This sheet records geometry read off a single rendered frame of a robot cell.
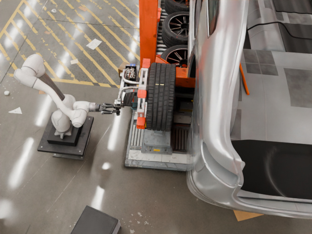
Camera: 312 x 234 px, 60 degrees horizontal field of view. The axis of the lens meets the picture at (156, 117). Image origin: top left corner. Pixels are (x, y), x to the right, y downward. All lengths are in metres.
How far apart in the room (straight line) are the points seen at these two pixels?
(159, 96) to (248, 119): 0.82
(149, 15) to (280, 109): 1.44
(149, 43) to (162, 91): 0.61
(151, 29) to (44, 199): 2.10
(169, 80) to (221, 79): 0.76
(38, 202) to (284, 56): 3.01
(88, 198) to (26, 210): 0.65
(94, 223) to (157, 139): 1.11
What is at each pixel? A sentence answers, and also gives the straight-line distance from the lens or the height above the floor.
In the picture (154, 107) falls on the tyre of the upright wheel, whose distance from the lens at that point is 2.33.
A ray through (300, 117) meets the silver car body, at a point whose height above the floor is 0.98.
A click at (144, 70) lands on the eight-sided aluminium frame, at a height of 1.12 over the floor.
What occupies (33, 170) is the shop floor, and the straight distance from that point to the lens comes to 3.43.
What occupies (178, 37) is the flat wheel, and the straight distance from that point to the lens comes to 3.81.
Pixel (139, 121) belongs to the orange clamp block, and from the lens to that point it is 2.44.
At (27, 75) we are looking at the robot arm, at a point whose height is 1.17.
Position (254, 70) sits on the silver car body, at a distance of 2.81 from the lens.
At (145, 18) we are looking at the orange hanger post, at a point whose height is 1.42.
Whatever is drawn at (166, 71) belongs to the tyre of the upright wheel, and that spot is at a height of 1.18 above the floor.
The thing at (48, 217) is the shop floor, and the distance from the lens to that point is 3.19.
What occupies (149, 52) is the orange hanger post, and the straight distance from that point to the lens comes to 2.81.
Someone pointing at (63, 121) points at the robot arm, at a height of 0.60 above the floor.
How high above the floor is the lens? 2.94
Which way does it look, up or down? 57 degrees down
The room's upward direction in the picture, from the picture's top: 3 degrees clockwise
